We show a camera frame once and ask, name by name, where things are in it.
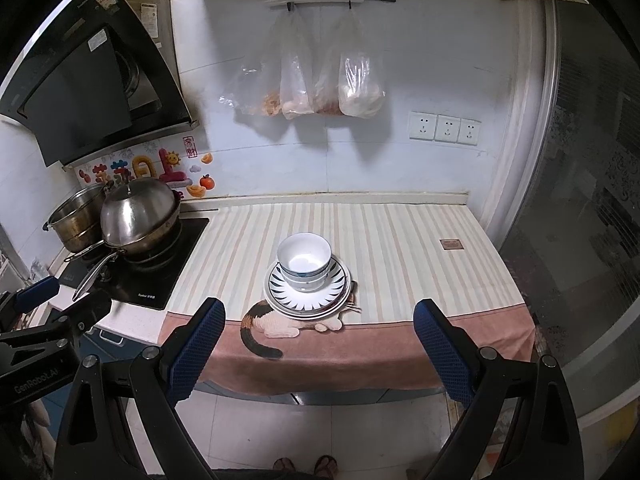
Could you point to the stainless steel pot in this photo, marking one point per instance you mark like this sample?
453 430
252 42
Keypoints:
75 220

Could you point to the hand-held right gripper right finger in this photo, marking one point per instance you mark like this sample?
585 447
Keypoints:
442 350

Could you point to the white plate with blue leaves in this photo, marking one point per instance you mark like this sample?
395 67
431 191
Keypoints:
340 285

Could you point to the black range hood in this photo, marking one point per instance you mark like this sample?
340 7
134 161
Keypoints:
75 85

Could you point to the steel wok lid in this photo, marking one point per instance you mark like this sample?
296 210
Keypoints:
135 205

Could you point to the person's left foot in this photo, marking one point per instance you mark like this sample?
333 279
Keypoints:
284 464

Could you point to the plastic bag with food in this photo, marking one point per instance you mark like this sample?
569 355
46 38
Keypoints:
327 95
360 90
255 90
295 85

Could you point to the blue kitchen cabinet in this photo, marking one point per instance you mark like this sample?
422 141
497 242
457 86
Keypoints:
120 352

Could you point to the brown cloth label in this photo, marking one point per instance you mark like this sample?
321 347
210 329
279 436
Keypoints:
451 244

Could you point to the white bowl with blue rim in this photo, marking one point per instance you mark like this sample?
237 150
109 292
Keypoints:
305 285

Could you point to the white window frame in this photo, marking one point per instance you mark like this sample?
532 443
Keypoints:
525 110

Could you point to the white plate with pink flowers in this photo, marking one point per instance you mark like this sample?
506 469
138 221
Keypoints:
307 316

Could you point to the person's foot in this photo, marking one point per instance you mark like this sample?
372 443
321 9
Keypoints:
326 464
284 464

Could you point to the striped tablecloth with cat print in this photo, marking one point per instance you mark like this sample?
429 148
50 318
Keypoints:
400 240

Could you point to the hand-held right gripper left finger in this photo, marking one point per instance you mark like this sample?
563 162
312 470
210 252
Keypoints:
197 350

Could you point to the plain white bowl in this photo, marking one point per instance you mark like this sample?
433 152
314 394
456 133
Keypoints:
305 247

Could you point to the person's right foot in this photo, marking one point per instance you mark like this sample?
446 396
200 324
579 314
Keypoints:
326 464

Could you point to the colourful fruit wall stickers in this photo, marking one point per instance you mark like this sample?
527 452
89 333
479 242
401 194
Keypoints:
170 170

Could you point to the black induction cooktop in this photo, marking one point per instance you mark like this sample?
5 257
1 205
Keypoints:
150 285

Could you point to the white wall socket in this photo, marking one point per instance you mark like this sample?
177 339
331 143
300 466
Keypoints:
423 126
447 129
469 132

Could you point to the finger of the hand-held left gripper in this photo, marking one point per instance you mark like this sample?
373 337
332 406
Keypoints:
85 312
35 292

